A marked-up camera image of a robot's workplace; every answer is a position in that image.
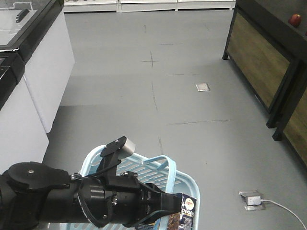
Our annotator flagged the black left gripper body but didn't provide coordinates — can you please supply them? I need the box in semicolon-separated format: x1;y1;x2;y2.
78;172;149;228

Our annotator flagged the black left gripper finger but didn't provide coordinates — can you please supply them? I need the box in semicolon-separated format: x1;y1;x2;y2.
146;183;181;213
138;210;168;224

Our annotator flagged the light blue plastic basket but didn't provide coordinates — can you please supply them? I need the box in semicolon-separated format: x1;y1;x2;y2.
59;145;201;230

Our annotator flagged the blue Chocofello cookie box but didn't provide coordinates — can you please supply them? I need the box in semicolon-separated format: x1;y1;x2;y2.
134;193;197;230

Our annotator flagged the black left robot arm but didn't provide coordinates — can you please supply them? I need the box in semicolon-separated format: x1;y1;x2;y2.
0;162;181;230

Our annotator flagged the open floor socket box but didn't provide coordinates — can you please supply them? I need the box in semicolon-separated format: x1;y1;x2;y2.
238;190;265;211

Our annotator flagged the white power adapter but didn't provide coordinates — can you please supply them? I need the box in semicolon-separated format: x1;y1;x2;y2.
246;195;261;206

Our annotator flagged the white chest freezer near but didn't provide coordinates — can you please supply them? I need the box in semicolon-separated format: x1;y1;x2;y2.
0;52;49;173

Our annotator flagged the white chest freezer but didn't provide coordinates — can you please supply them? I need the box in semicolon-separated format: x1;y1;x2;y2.
0;52;49;173
0;0;75;133

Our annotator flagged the silver floor plate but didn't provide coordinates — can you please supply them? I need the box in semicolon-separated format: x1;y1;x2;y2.
195;83;210;92

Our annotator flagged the black wooden produce stand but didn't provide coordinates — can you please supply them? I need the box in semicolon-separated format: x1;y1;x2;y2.
223;0;307;128

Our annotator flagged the white chest freezer far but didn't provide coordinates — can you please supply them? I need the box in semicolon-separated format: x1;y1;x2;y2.
0;0;75;133

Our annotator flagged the white store shelving unit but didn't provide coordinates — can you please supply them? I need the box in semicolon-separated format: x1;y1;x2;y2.
64;0;236;13

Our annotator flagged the red apple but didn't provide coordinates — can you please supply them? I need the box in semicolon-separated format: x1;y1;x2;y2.
288;14;301;28

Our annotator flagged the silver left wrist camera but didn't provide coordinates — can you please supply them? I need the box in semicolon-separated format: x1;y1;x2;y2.
100;136;136;160

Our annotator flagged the white power cable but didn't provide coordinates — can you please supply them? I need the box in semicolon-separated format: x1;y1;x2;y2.
260;198;307;228

